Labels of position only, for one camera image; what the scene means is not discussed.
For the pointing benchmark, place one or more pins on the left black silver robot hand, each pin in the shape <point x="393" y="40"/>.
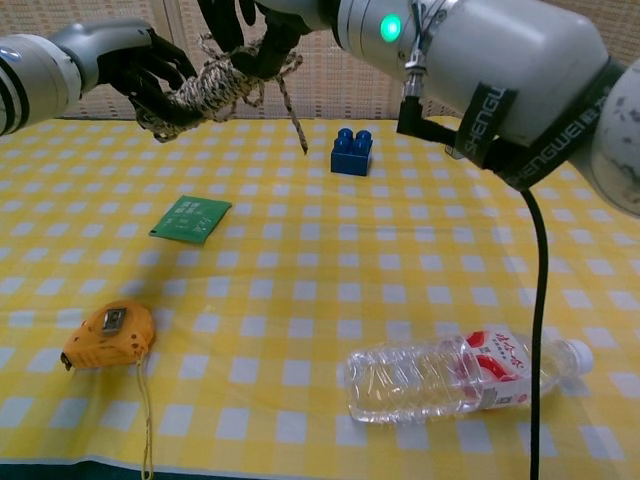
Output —
<point x="125" y="55"/>

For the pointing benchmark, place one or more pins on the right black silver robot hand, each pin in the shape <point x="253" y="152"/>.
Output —
<point x="270" y="50"/>

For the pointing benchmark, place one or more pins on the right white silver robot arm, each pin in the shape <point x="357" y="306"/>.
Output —
<point x="525" y="55"/>

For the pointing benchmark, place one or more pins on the woven folding screen panel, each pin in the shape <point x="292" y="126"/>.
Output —
<point x="105" y="107"/>
<point x="345" y="85"/>

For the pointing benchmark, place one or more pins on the blue building block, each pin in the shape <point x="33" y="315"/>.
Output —
<point x="350" y="157"/>

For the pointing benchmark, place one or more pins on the green sachet packet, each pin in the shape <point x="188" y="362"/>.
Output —
<point x="192" y="220"/>

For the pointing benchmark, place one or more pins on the yellow white checked tablecloth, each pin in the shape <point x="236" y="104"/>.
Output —
<point x="310" y="280"/>

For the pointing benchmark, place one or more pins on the orange tape measure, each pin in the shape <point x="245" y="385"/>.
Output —
<point x="107" y="340"/>

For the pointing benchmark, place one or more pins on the clear plastic water bottle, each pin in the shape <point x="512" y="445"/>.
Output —
<point x="415" y="380"/>

